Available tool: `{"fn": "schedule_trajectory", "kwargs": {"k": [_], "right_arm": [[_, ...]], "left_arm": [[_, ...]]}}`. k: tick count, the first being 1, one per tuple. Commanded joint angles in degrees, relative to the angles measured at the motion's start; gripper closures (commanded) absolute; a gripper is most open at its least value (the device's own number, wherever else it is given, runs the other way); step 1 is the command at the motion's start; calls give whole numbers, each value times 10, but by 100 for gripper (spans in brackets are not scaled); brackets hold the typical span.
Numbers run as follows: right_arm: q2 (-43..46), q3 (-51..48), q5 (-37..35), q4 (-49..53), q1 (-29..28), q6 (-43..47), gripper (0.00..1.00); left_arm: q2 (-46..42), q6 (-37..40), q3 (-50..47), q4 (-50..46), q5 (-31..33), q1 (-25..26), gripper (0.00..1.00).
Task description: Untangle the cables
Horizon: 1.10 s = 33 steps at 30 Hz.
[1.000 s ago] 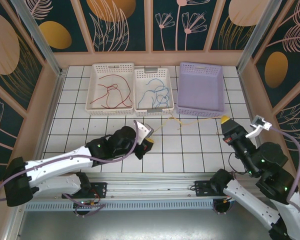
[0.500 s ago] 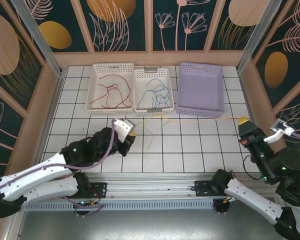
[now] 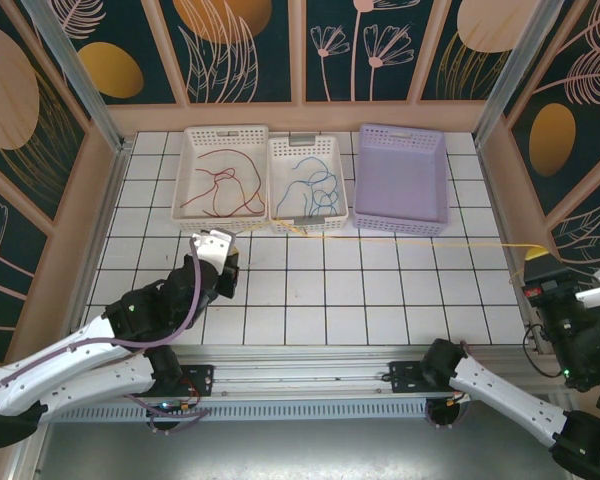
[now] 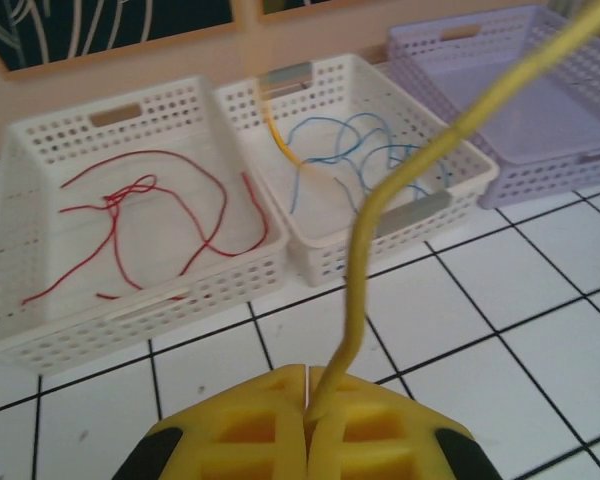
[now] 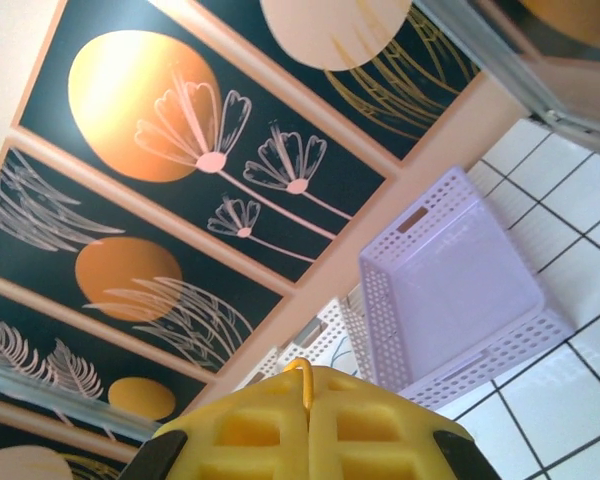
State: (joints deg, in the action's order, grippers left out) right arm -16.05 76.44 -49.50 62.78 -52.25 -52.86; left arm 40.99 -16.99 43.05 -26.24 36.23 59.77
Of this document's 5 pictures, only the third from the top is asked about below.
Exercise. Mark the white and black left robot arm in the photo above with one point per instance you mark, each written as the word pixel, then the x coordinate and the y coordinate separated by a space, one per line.
pixel 70 360

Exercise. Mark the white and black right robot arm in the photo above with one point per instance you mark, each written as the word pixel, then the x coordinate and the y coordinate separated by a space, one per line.
pixel 505 395

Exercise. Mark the large white plastic basket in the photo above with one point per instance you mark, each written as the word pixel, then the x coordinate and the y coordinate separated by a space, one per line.
pixel 220 140

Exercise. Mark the purple plastic basket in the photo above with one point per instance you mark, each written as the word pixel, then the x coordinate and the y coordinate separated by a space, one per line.
pixel 400 180

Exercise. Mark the grey metal sheet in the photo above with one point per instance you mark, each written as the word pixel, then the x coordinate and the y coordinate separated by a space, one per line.
pixel 300 450

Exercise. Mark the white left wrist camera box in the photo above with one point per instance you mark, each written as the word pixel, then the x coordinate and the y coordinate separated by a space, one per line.
pixel 212 247

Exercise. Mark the aluminium side rail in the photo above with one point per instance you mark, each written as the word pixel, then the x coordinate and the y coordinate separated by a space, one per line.
pixel 114 165
pixel 505 225

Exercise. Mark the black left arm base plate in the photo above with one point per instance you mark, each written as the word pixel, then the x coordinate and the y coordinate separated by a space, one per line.
pixel 195 377

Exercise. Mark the aluminium rail frame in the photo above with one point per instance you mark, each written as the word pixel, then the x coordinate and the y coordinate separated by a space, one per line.
pixel 300 375

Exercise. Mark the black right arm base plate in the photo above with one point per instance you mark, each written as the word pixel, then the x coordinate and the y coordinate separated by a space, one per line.
pixel 405 377

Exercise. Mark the aluminium corner post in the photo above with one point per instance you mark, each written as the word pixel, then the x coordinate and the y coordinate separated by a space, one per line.
pixel 80 75
pixel 517 75

